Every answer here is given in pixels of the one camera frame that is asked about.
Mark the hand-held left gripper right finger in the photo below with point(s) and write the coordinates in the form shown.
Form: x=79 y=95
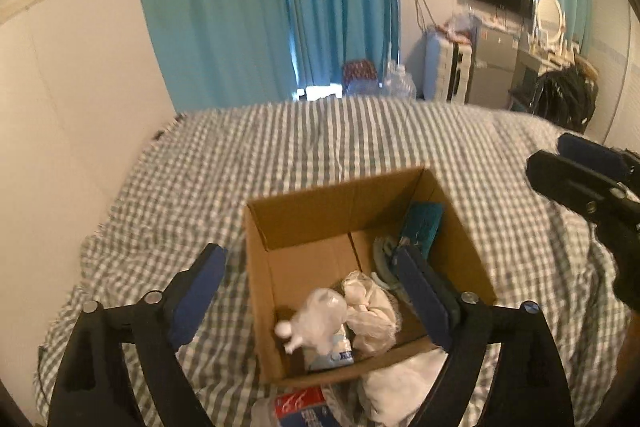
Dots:
x=425 y=302

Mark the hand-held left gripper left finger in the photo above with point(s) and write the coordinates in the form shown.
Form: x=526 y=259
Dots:
x=199 y=294

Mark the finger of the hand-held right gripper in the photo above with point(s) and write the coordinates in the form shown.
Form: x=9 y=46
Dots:
x=565 y=179
x=595 y=154

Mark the brown cardboard box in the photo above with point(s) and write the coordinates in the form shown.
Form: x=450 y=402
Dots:
x=310 y=232

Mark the person's right forearm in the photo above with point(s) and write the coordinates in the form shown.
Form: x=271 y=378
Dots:
x=629 y=357

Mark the white crumpled plastic bag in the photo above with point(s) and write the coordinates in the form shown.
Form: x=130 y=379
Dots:
x=372 y=312

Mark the teal cloth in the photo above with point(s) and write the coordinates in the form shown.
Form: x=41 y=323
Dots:
x=385 y=262

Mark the chair with dark clothes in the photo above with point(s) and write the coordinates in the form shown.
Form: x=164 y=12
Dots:
x=567 y=97

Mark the teal packet in box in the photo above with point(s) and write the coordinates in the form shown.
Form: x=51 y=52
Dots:
x=422 y=224

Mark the white cloth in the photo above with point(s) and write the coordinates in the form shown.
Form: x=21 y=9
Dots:
x=400 y=387

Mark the blue label white packet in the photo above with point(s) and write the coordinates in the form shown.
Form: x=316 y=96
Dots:
x=335 y=354

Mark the clear plastic bottle in box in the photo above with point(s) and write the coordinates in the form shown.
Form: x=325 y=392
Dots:
x=320 y=312

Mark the white dressing table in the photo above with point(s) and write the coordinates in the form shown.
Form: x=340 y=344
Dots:
x=542 y=62

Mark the grey cabinet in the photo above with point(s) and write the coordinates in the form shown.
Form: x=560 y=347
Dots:
x=495 y=67

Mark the white oval mirror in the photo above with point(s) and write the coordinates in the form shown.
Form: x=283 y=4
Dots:
x=548 y=14

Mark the red label plastic bottle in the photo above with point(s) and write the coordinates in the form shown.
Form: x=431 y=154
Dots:
x=300 y=409

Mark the grey checked bed sheet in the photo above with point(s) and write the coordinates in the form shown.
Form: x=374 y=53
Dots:
x=325 y=147

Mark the clear bag on suitcase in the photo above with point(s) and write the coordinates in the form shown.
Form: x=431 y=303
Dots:
x=462 y=24

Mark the clear water bottles pack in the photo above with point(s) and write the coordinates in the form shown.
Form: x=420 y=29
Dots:
x=398 y=82

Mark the red patterned bag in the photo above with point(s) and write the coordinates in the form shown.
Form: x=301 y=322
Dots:
x=359 y=74

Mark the wide blue curtain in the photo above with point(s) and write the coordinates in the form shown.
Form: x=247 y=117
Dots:
x=210 y=7

